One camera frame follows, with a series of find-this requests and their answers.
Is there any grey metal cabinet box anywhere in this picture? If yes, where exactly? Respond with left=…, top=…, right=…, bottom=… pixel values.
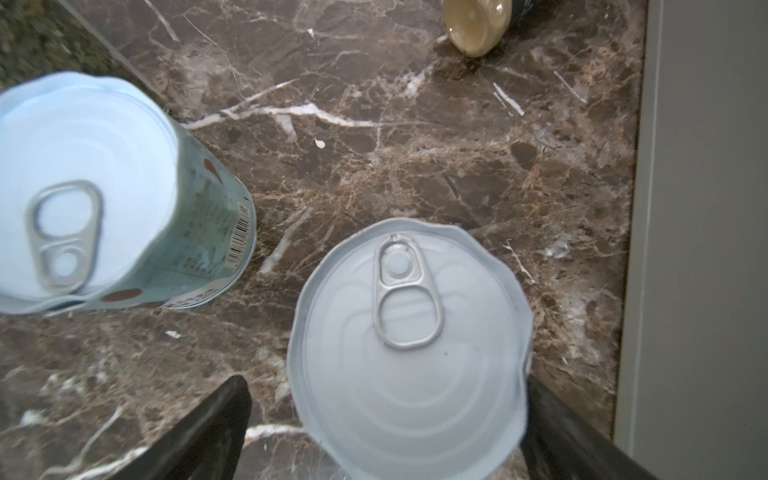
left=613, top=1, right=767, bottom=479

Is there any teal label can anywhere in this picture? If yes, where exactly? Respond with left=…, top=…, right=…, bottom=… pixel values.
left=1, top=72, right=257, bottom=315

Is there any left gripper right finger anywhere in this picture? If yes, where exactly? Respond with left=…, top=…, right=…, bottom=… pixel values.
left=521, top=376, right=656, bottom=480

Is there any small spice bottle lying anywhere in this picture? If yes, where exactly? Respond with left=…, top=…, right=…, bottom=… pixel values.
left=442, top=0, right=537, bottom=58

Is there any small dark glass jar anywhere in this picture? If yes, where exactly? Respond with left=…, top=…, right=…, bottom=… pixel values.
left=1, top=0, right=122, bottom=91

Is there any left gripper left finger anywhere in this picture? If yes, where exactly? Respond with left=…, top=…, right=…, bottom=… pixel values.
left=111, top=375, right=252, bottom=480

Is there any green label can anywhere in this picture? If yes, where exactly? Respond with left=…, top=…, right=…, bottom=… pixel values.
left=287, top=218, right=533, bottom=479

